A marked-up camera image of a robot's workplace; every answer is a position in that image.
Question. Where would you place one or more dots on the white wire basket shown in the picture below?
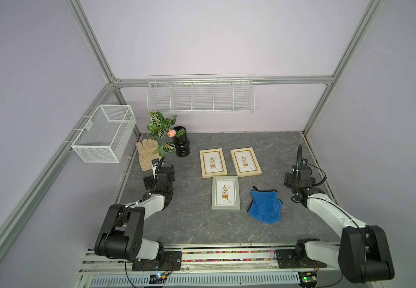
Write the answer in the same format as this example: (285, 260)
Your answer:
(105, 135)

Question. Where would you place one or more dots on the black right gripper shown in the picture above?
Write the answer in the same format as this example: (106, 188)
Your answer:
(288, 180)

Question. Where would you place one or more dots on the green picture frame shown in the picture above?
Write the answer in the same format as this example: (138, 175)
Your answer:
(225, 193)

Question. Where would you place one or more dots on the gold frame with deer print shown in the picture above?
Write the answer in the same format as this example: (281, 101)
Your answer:
(213, 163)

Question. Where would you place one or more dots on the green artificial plant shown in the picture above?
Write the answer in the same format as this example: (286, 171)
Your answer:
(160, 126)

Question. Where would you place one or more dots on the cream work glove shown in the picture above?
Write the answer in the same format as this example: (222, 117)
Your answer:
(147, 152)

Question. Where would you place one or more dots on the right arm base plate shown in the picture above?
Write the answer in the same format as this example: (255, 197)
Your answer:
(288, 258)

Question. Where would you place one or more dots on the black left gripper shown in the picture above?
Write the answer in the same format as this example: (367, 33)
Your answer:
(149, 180)

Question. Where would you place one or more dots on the glossy black vase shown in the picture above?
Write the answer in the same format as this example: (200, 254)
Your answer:
(181, 142)

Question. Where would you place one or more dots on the white wire wall shelf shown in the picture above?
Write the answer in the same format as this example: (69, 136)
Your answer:
(201, 93)

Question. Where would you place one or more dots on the gold frame with plant print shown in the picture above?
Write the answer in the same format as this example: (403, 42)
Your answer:
(245, 162)

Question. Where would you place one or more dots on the aluminium rail base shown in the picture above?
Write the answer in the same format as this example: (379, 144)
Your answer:
(244, 265)

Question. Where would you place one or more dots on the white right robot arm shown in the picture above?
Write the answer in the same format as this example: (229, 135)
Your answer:
(363, 254)

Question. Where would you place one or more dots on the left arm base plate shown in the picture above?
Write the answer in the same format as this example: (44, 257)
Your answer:
(164, 261)

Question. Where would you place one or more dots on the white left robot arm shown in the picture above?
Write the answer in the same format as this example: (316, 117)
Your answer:
(121, 234)

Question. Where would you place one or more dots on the blue microfiber cloth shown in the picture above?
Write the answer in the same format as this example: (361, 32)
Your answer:
(265, 206)

